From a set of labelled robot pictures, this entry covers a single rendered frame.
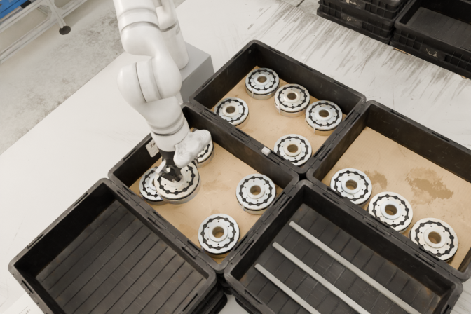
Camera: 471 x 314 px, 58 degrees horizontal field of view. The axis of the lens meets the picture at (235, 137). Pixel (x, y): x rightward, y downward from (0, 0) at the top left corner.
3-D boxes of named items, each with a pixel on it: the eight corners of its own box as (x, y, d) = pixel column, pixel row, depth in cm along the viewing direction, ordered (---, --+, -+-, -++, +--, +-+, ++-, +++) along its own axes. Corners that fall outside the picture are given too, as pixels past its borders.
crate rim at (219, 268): (107, 179, 111) (104, 174, 109) (187, 104, 122) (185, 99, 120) (221, 277, 94) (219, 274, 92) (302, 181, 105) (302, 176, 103)
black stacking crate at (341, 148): (302, 198, 112) (303, 177, 103) (363, 124, 123) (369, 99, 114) (448, 297, 95) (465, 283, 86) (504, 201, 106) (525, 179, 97)
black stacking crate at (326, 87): (194, 124, 130) (186, 100, 120) (256, 64, 141) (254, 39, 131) (301, 197, 113) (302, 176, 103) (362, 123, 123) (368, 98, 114)
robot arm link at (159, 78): (181, 84, 69) (165, 10, 72) (127, 97, 68) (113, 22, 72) (187, 99, 75) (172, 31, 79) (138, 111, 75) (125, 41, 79)
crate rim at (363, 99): (187, 104, 122) (185, 99, 120) (254, 43, 133) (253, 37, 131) (302, 181, 105) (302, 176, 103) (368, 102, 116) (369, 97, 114)
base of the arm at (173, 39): (156, 65, 146) (142, 26, 132) (172, 48, 150) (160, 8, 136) (178, 73, 143) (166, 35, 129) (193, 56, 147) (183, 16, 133)
